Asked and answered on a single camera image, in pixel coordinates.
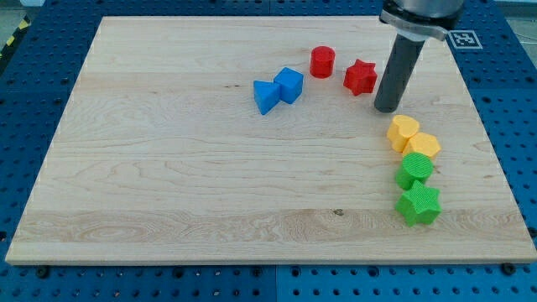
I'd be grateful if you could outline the robot arm flange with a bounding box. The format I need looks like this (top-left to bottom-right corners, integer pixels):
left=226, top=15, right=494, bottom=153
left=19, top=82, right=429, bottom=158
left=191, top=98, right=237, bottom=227
left=379, top=0, right=464, bottom=42

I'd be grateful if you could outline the yellow hexagon block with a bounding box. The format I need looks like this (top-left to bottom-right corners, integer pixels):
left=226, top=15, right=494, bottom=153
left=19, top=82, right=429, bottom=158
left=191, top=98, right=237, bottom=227
left=402, top=133, right=441, bottom=160

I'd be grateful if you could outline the blue triangle block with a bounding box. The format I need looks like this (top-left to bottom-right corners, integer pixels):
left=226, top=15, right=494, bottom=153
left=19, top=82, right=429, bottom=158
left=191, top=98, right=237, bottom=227
left=253, top=81, right=280, bottom=115

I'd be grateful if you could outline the blue cube block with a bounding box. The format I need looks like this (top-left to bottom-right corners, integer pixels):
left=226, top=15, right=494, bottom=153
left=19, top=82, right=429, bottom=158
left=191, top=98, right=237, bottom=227
left=274, top=67, right=304, bottom=104

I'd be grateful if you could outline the wooden board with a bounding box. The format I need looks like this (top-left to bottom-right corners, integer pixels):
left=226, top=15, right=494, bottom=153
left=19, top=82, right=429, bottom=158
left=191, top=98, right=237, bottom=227
left=6, top=17, right=536, bottom=266

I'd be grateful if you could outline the red cylinder block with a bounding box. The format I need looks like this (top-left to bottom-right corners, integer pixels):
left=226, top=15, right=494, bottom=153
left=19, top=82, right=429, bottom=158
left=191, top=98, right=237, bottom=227
left=310, top=45, right=336, bottom=79

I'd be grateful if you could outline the red star block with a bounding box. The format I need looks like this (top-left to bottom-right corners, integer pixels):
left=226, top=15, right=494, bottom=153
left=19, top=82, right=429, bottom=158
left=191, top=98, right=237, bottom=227
left=343, top=59, right=378, bottom=96

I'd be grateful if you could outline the yellow heart block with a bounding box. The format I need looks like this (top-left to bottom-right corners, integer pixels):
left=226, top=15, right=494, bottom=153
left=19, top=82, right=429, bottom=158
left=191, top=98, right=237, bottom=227
left=386, top=115, right=420, bottom=153

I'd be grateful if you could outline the green cylinder block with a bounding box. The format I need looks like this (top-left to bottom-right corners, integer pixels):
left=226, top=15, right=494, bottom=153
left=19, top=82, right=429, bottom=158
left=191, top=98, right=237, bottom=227
left=395, top=153, right=434, bottom=190

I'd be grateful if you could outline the green star block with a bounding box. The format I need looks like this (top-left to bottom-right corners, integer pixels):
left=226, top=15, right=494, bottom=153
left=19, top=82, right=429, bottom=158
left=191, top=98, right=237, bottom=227
left=395, top=180, right=442, bottom=227

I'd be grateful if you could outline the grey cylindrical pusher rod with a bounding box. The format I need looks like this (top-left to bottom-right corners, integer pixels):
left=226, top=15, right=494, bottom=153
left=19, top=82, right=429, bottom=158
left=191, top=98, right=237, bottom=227
left=373, top=34, right=425, bottom=113

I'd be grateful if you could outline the white fiducial marker tag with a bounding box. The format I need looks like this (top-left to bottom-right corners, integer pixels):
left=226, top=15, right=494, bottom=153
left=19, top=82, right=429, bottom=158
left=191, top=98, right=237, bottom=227
left=448, top=30, right=482, bottom=49

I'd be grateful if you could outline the black yellow hazard tape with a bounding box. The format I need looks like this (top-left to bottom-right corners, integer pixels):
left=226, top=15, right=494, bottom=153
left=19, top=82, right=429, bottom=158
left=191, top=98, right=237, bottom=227
left=1, top=15, right=31, bottom=63

